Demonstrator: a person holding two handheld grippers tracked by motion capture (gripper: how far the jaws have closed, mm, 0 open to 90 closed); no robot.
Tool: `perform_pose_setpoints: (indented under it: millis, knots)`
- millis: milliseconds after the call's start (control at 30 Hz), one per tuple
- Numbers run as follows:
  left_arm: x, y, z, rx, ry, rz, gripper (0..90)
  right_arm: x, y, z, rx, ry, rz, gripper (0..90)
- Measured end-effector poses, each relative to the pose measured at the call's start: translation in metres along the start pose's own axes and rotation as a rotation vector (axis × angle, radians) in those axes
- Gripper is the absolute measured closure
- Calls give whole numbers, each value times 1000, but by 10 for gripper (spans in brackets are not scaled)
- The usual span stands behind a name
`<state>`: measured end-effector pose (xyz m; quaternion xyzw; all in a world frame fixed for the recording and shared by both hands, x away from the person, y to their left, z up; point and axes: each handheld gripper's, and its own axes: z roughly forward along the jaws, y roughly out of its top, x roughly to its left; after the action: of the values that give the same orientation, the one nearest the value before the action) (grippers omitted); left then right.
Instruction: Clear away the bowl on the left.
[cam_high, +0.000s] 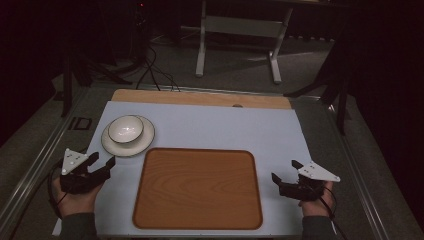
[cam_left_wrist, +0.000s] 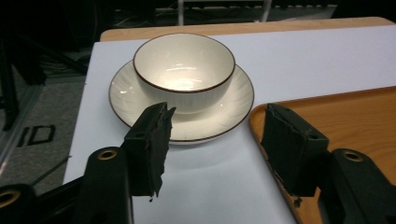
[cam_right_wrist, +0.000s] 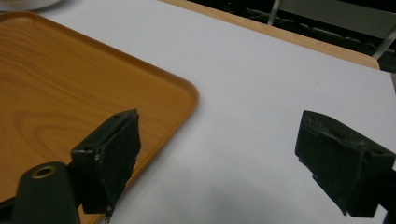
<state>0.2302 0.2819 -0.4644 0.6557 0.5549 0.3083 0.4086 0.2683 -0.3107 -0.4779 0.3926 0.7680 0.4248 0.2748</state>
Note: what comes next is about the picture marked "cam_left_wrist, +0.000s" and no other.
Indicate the white bowl with brown rim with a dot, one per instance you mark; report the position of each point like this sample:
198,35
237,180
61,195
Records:
183,65

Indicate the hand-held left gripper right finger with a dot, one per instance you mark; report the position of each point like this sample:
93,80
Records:
289,149

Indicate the white plate with brown rim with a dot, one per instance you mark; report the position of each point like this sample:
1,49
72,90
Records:
130,93

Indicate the wooden tray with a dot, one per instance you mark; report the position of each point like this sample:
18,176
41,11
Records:
351,118

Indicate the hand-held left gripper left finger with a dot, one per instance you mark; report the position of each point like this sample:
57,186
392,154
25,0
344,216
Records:
146,149

